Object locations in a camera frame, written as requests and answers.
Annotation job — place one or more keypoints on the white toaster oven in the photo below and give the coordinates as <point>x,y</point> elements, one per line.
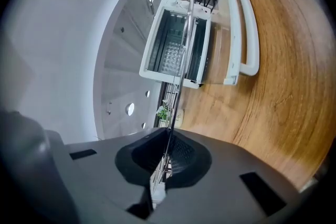
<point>252,42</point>

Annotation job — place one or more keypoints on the white pot with green plant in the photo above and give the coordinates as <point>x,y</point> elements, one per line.
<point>178,118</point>

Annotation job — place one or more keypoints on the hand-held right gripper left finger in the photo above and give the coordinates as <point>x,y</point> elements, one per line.
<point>105,178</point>

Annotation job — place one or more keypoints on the black metal railing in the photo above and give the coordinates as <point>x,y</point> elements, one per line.
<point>160,102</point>

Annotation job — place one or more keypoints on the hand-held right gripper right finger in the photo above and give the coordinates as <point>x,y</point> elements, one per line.
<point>223,191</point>

